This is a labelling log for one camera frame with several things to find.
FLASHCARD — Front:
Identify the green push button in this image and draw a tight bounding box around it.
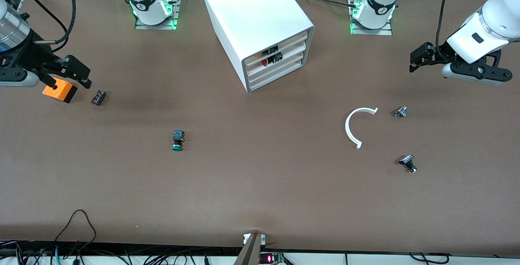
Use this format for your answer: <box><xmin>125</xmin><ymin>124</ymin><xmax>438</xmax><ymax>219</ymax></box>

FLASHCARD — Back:
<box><xmin>171</xmin><ymin>130</ymin><xmax>186</xmax><ymax>152</ymax></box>

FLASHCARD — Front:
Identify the orange button box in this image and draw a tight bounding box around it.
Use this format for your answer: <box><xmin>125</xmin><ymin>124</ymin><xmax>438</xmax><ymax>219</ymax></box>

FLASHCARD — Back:
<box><xmin>42</xmin><ymin>77</ymin><xmax>78</xmax><ymax>104</ymax></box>

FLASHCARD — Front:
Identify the white curved plastic strip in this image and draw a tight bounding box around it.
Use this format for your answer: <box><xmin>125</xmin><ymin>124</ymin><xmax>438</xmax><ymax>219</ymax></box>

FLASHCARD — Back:
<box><xmin>345</xmin><ymin>107</ymin><xmax>379</xmax><ymax>150</ymax></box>

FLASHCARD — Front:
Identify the black device with red display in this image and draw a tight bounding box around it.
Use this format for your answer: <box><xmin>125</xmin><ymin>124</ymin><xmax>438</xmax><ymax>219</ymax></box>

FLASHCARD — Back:
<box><xmin>259</xmin><ymin>252</ymin><xmax>286</xmax><ymax>265</ymax></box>

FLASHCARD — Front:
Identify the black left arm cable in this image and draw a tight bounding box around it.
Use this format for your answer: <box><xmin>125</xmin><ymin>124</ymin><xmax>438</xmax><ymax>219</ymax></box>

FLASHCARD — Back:
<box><xmin>435</xmin><ymin>0</ymin><xmax>454</xmax><ymax>53</ymax></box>

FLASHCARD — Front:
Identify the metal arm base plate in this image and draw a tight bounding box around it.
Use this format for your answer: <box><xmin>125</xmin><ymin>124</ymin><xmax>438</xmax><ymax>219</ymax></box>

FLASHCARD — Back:
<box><xmin>134</xmin><ymin>0</ymin><xmax>180</xmax><ymax>30</ymax></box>
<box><xmin>349</xmin><ymin>0</ymin><xmax>394</xmax><ymax>36</ymax></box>

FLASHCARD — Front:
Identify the black looped cable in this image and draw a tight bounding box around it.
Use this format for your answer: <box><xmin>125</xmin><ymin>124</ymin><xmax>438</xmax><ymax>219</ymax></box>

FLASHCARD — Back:
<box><xmin>53</xmin><ymin>209</ymin><xmax>98</xmax><ymax>254</ymax></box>

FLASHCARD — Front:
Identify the black cable bundle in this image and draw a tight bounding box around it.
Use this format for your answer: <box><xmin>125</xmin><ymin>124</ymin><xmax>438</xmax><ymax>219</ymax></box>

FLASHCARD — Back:
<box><xmin>0</xmin><ymin>239</ymin><xmax>244</xmax><ymax>265</ymax></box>

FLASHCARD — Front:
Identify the grey camera mount beam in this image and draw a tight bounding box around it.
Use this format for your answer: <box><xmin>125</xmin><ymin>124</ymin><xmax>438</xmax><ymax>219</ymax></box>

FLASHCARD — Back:
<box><xmin>234</xmin><ymin>232</ymin><xmax>264</xmax><ymax>265</ymax></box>

